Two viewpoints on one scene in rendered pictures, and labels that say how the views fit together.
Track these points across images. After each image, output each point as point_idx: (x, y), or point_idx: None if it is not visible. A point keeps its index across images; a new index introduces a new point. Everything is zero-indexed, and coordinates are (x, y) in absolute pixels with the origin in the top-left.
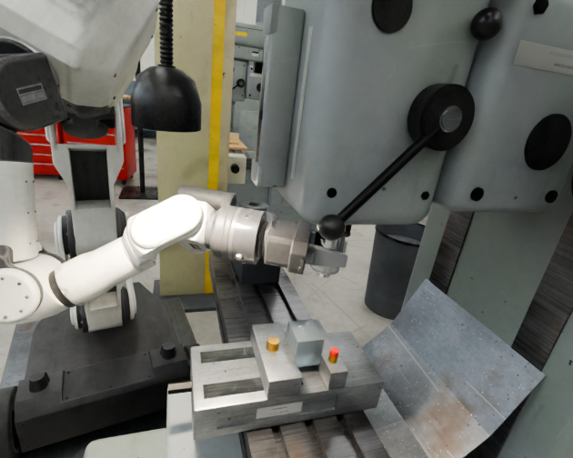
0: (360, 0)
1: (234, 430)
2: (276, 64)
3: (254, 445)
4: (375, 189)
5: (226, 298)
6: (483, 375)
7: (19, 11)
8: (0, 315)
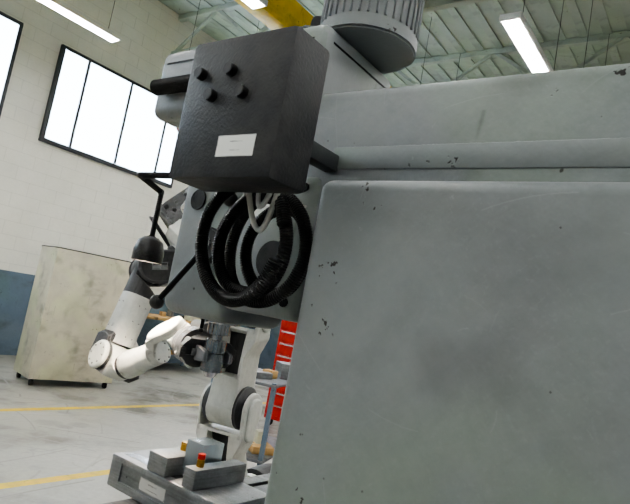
0: (188, 199)
1: (125, 490)
2: None
3: (121, 501)
4: (172, 280)
5: (260, 477)
6: None
7: (177, 233)
8: (91, 361)
